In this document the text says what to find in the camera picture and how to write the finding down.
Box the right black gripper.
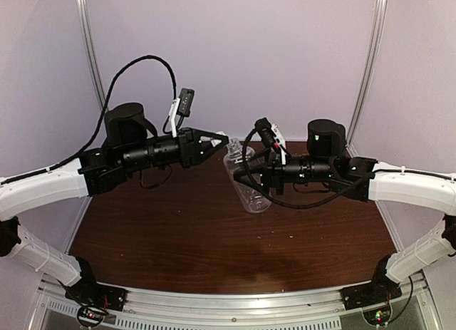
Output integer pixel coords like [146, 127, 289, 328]
[234, 146, 335, 195]

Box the white bottle cap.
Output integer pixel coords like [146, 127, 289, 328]
[210, 131, 226, 147]

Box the large clear plastic bottle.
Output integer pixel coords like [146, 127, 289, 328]
[223, 138, 271, 214]

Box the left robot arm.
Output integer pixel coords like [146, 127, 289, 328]
[1, 102, 229, 304]

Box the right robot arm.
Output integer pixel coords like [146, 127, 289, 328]
[233, 118, 455, 303]

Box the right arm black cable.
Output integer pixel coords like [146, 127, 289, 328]
[240, 128, 456, 210]

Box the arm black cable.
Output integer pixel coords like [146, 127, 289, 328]
[240, 128, 456, 210]
[0, 54, 177, 185]

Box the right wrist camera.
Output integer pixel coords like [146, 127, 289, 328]
[254, 118, 291, 165]

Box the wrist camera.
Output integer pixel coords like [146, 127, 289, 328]
[254, 118, 291, 165]
[162, 88, 195, 138]

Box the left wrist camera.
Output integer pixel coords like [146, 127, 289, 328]
[162, 88, 195, 138]

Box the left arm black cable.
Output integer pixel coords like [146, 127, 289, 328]
[0, 54, 177, 185]

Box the aluminium front frame rail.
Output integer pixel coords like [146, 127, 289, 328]
[26, 273, 442, 329]

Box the left rear frame post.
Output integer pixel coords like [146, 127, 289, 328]
[76, 0, 105, 109]

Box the frame post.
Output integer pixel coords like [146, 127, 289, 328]
[347, 0, 388, 147]
[76, 0, 105, 109]

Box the right rear frame post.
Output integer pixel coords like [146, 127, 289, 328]
[347, 0, 388, 147]

